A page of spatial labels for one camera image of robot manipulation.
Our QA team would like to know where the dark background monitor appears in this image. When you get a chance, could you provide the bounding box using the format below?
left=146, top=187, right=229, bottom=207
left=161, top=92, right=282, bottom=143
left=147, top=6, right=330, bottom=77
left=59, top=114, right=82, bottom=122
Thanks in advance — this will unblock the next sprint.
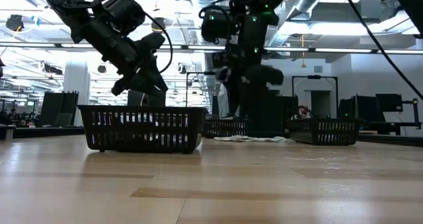
left=127, top=89, right=167, bottom=106
left=38, top=91, right=80, bottom=128
left=375, top=93, right=404, bottom=114

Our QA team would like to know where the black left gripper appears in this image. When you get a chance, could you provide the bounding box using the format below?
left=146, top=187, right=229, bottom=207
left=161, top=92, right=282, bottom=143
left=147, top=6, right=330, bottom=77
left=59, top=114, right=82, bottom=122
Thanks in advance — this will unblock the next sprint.
left=81, top=17, right=169, bottom=98

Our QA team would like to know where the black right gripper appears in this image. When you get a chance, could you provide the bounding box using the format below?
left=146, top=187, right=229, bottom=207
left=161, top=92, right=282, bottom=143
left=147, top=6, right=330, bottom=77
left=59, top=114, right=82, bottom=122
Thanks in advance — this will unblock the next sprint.
left=214, top=47, right=285, bottom=136

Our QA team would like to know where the black slotted plastic basket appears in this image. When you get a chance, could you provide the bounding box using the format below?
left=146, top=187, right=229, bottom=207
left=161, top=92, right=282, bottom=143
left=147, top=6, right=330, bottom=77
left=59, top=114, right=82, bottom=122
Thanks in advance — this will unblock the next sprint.
left=77, top=104, right=208, bottom=155
left=286, top=118, right=363, bottom=147
left=203, top=118, right=248, bottom=139

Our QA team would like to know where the person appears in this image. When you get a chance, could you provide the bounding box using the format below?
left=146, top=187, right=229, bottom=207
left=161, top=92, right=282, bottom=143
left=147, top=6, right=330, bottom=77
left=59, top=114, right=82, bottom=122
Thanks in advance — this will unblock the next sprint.
left=297, top=104, right=313, bottom=120

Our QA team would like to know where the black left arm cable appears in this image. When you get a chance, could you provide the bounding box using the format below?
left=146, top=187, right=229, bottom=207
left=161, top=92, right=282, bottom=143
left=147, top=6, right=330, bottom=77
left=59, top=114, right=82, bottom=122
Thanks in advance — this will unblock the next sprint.
left=143, top=12, right=174, bottom=75

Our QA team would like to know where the black background rig frame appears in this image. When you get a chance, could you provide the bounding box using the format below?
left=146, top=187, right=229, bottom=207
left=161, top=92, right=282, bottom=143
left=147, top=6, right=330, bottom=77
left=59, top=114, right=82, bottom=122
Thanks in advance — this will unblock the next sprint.
left=291, top=74, right=340, bottom=120

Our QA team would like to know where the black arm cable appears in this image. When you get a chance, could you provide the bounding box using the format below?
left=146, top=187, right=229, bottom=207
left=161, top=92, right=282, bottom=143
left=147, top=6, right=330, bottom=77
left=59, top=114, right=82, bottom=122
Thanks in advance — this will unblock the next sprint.
left=337, top=0, right=423, bottom=100
left=143, top=12, right=174, bottom=75

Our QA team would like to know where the yellow hanging cord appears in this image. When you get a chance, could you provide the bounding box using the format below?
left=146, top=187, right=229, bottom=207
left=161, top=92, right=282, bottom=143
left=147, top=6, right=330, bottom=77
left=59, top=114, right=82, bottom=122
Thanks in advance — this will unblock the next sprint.
left=299, top=34, right=307, bottom=69

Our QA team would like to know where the black ceiling dome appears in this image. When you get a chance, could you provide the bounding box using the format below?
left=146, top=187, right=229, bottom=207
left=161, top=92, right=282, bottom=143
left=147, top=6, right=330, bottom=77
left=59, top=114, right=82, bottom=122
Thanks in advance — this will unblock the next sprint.
left=5, top=14, right=25, bottom=32
left=150, top=17, right=168, bottom=36

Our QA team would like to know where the long ceiling light strip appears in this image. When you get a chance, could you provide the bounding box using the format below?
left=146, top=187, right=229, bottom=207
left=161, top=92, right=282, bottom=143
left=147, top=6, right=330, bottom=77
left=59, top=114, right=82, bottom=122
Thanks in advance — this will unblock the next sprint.
left=0, top=42, right=423, bottom=55

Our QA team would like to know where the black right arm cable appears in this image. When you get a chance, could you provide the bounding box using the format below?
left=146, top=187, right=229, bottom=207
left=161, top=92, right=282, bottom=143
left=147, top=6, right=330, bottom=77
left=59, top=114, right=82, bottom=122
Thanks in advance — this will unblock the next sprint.
left=337, top=0, right=423, bottom=100

